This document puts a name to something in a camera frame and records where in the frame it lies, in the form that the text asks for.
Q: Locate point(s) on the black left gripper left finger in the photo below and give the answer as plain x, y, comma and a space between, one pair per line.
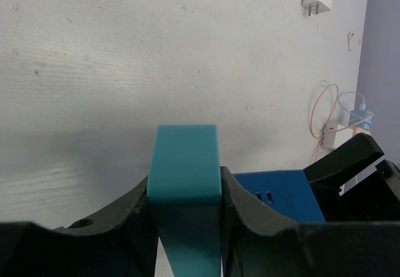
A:
118, 240

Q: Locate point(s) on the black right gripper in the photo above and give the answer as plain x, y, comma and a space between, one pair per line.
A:
375, 198

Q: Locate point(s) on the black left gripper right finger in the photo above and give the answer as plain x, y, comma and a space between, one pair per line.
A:
258, 241

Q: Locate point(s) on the dark blue plug adapter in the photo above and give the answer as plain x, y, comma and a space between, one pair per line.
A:
287, 192

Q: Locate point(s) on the teal power strip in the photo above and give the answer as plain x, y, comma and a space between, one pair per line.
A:
184, 191

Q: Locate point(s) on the light blue charger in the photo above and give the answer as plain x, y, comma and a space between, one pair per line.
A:
359, 117

